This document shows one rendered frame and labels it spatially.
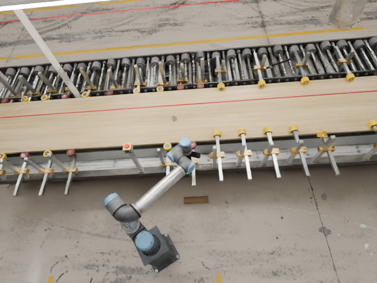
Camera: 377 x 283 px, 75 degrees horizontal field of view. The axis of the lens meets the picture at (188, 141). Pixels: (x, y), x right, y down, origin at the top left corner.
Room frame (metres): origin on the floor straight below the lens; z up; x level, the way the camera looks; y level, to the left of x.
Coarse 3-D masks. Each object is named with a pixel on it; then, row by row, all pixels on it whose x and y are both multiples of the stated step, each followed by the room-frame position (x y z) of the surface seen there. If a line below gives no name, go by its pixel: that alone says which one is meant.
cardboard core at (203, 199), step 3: (186, 198) 0.95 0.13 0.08; (189, 198) 0.94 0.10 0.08; (192, 198) 0.94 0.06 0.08; (195, 198) 0.93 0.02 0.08; (198, 198) 0.92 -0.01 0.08; (201, 198) 0.92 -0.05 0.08; (204, 198) 0.91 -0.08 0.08; (207, 198) 0.91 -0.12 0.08; (186, 201) 0.91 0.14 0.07; (189, 201) 0.91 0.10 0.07; (192, 201) 0.90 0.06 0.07; (195, 201) 0.90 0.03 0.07; (198, 201) 0.89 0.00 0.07; (201, 201) 0.89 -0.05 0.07; (204, 201) 0.88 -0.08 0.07; (207, 201) 0.88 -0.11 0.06
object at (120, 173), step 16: (272, 160) 1.00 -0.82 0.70; (320, 160) 0.92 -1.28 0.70; (336, 160) 0.89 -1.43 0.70; (352, 160) 0.87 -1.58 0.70; (368, 160) 0.84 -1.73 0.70; (16, 176) 1.28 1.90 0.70; (32, 176) 1.25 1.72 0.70; (64, 176) 1.19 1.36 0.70; (80, 176) 1.16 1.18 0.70; (96, 176) 1.13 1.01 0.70; (112, 176) 1.11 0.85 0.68; (128, 176) 1.09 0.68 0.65; (144, 176) 1.08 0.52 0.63
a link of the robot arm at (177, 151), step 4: (176, 148) 0.93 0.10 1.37; (180, 148) 0.93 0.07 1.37; (168, 152) 0.92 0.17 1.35; (172, 152) 0.90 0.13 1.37; (176, 152) 0.90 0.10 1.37; (180, 152) 0.90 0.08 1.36; (184, 152) 0.91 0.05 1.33; (168, 156) 0.89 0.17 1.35; (172, 156) 0.87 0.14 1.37; (176, 156) 0.87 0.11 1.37; (180, 156) 0.86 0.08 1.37; (172, 160) 0.85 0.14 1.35; (176, 160) 0.84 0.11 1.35
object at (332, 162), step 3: (324, 138) 1.02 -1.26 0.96; (324, 141) 0.99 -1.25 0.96; (330, 150) 0.89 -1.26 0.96; (327, 153) 0.88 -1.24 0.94; (330, 153) 0.86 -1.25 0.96; (330, 156) 0.84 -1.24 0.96; (330, 159) 0.81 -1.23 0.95; (333, 159) 0.80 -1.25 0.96; (330, 162) 0.79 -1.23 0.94; (333, 162) 0.78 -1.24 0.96; (333, 165) 0.75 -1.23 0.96; (336, 165) 0.75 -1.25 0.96; (333, 168) 0.72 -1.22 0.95; (336, 168) 0.72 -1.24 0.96; (333, 171) 0.70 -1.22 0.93; (336, 171) 0.69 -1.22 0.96; (336, 174) 0.67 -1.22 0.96
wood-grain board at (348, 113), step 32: (128, 96) 1.99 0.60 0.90; (160, 96) 1.91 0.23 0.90; (192, 96) 1.84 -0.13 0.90; (224, 96) 1.76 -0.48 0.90; (256, 96) 1.69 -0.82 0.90; (288, 96) 1.62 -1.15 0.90; (320, 96) 1.56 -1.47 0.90; (352, 96) 1.49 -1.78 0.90; (0, 128) 1.81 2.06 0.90; (32, 128) 1.74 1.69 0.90; (64, 128) 1.67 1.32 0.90; (96, 128) 1.60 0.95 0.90; (128, 128) 1.54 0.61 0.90; (160, 128) 1.47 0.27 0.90; (192, 128) 1.41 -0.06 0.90; (224, 128) 1.35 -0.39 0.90; (256, 128) 1.29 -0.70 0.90; (288, 128) 1.23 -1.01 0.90; (320, 128) 1.17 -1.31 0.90; (352, 128) 1.12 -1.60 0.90
